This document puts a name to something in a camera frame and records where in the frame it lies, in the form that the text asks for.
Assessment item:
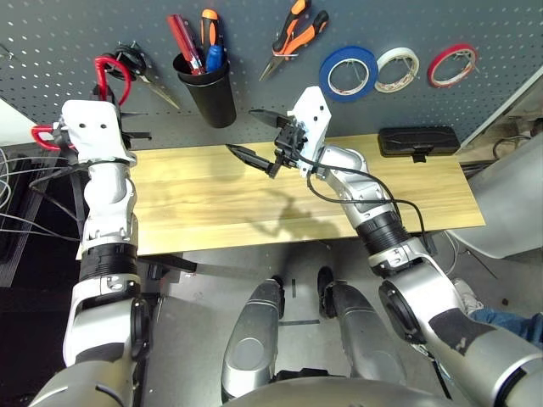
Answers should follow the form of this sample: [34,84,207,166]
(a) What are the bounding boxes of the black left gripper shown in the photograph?
[49,83,153,148]

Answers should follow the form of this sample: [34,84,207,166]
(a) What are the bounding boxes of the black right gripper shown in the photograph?
[226,109,309,179]

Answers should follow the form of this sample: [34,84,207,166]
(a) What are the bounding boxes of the red handled scissors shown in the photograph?
[31,55,132,152]

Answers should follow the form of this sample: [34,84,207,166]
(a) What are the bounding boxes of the blue handled screwdriver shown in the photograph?
[205,44,226,74]

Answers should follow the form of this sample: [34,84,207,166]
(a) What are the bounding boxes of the blue tape roll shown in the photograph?
[318,45,379,104]

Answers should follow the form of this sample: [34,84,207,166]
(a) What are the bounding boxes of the orange black needle-nose pliers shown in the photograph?
[258,0,330,82]

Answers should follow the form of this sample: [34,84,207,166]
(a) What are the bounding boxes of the dark grey pegboard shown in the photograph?
[0,0,543,149]

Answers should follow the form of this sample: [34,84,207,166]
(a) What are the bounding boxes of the black tool cup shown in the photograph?
[172,53,238,129]

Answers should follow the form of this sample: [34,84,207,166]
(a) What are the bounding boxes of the black side cabinet white top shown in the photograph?
[0,96,43,289]

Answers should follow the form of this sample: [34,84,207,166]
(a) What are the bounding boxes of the metal double peg hook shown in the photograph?
[453,49,479,74]
[394,54,417,81]
[345,61,369,90]

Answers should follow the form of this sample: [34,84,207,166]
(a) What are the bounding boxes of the white tape roll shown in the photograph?
[374,47,421,93]

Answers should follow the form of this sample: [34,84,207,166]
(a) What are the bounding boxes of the black plastic case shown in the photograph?
[377,125,462,164]

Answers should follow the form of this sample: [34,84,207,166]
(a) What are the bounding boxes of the red tape roll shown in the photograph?
[427,42,479,89]

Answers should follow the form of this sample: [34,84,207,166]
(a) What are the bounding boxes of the silver robot left leg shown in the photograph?
[220,275,286,402]

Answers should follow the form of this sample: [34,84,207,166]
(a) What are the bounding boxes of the silver robot leg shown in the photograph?
[220,275,286,402]
[316,265,408,386]

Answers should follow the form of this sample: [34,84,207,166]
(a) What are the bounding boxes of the silver robot right leg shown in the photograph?
[316,265,408,386]

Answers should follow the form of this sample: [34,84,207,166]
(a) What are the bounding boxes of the white sneaker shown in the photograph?
[451,277,484,315]

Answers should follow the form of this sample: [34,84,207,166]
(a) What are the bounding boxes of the olive robot torso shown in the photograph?
[220,375,467,407]

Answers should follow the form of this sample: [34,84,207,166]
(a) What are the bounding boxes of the blue jeans leg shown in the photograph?
[468,308,543,351]

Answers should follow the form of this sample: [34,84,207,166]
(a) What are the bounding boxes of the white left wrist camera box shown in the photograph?
[60,99,128,164]

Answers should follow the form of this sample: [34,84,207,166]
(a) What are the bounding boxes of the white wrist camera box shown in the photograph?
[60,99,128,164]
[287,86,332,177]

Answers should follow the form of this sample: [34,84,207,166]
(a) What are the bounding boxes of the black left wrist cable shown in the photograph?
[29,159,132,221]

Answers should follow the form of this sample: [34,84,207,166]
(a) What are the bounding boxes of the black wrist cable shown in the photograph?
[296,154,428,255]
[29,159,132,221]

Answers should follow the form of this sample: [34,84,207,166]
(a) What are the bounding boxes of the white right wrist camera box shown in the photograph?
[287,86,332,177]

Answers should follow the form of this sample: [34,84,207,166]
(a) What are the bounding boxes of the grey cable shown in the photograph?
[0,211,81,243]
[0,146,69,204]

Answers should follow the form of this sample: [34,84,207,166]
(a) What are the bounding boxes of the black handled scissors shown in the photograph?
[113,41,182,110]

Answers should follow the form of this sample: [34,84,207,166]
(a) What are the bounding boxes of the orange black handled screwdriver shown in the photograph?
[200,8,221,60]

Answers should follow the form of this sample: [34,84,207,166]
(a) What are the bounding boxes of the red handled screwdriver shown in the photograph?
[166,14,207,75]

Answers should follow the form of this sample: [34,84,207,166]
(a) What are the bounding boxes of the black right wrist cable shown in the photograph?
[296,154,428,255]

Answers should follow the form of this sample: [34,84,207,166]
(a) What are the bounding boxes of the black table bracket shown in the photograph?
[137,255,199,282]

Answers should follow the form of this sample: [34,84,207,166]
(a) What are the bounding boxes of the white metal rack frame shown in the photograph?
[460,63,543,149]

